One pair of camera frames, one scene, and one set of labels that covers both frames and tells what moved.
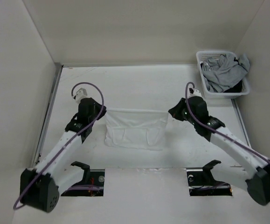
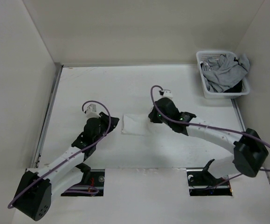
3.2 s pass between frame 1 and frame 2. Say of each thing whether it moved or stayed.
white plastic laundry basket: stayed
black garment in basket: stayed
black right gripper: moved
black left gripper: moved
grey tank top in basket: stayed
